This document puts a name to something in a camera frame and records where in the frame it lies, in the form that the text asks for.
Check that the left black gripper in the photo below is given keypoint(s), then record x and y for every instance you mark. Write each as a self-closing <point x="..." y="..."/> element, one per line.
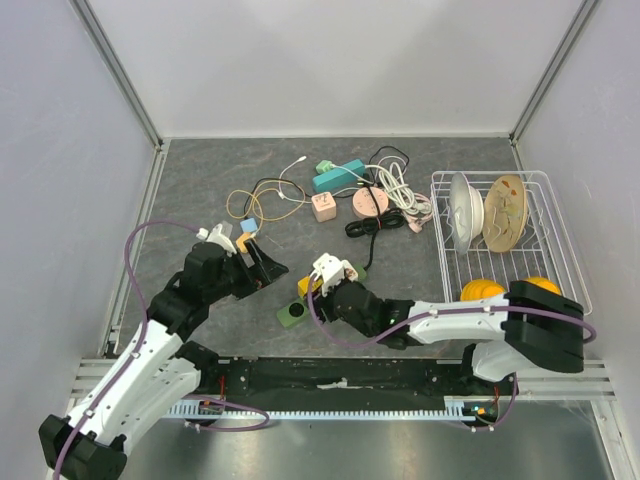
<point x="263" y="272"/>

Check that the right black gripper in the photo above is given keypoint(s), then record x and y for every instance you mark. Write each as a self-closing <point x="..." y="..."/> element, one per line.
<point x="323" y="302"/>

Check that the orange charger plug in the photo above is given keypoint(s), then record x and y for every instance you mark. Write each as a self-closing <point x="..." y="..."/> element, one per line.
<point x="242" y="242"/>

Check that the yellow cube socket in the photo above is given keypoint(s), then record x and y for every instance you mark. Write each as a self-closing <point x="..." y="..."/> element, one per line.
<point x="303" y="285"/>

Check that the green power strip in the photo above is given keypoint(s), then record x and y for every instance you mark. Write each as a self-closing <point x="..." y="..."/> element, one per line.
<point x="297" y="311"/>

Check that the pink round socket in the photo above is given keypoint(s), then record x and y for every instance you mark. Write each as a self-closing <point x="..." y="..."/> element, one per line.
<point x="369" y="202"/>

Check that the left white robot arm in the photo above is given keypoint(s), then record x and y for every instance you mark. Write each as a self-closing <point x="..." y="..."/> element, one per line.
<point x="159" y="367"/>

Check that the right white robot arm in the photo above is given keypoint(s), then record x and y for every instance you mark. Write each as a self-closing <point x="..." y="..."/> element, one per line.
<point x="526" y="327"/>

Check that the blue charger plug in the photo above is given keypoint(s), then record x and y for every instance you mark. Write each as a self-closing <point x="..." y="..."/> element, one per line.
<point x="249" y="225"/>

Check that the light green plug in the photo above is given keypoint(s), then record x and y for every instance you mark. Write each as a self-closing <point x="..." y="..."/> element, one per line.
<point x="324" y="166"/>

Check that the pink cube socket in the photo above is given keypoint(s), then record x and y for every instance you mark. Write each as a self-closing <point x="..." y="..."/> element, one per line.
<point x="324" y="207"/>

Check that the teal power strip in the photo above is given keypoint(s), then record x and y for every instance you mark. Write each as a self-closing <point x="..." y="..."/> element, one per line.
<point x="339" y="177"/>

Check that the yellow bowl front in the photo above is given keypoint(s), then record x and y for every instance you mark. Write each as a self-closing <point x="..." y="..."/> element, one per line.
<point x="478" y="289"/>

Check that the yellow bowl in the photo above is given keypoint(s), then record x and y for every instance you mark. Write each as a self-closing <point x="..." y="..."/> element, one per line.
<point x="544" y="283"/>
<point x="478" y="289"/>

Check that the white bowl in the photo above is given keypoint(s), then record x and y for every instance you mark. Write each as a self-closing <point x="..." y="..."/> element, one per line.
<point x="466" y="212"/>

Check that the beige patterned plate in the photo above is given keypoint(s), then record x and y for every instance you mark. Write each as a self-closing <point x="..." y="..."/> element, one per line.
<point x="505" y="213"/>

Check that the yellow bowl right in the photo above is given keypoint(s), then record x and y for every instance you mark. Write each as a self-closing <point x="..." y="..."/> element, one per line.
<point x="544" y="283"/>

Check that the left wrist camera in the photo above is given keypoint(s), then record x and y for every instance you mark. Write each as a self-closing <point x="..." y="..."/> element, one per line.
<point x="219" y="235"/>

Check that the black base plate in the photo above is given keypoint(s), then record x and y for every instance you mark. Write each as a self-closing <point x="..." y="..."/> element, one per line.
<point x="344" y="384"/>

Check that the light blue cable duct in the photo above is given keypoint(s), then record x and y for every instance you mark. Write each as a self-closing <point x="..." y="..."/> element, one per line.
<point x="452" y="410"/>

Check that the white wire dish rack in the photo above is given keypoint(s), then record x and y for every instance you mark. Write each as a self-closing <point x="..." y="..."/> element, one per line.
<point x="544" y="248"/>

